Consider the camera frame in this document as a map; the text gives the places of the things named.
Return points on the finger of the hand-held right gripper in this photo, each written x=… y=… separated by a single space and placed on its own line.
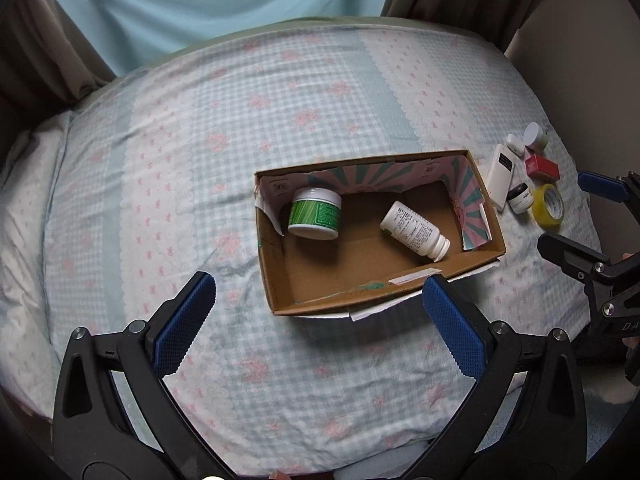
x=565 y=250
x=600 y=185

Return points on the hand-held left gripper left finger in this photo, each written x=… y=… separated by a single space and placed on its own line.
x=185 y=325

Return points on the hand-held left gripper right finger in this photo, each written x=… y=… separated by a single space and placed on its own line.
x=452 y=325

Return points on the yellow tape roll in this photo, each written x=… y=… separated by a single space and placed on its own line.
x=541 y=207

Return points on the cardboard box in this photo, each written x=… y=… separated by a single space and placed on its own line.
x=360 y=260

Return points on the small red box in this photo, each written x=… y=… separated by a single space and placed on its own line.
x=542 y=167

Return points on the small black lid jar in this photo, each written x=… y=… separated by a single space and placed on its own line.
x=520 y=199

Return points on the white cream jar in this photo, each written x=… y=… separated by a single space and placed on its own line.
x=535 y=135

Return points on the small white earbud case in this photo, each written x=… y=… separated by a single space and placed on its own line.
x=515 y=142

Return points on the white power bank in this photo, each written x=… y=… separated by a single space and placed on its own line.
x=501 y=175

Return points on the white pill bottle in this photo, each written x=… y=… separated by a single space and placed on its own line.
x=412 y=230

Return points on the green label white jar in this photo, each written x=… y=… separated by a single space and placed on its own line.
x=315 y=215

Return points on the white pillow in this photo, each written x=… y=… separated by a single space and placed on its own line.
x=30 y=240

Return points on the light blue sheer curtain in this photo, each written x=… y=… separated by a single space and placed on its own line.
x=215 y=5

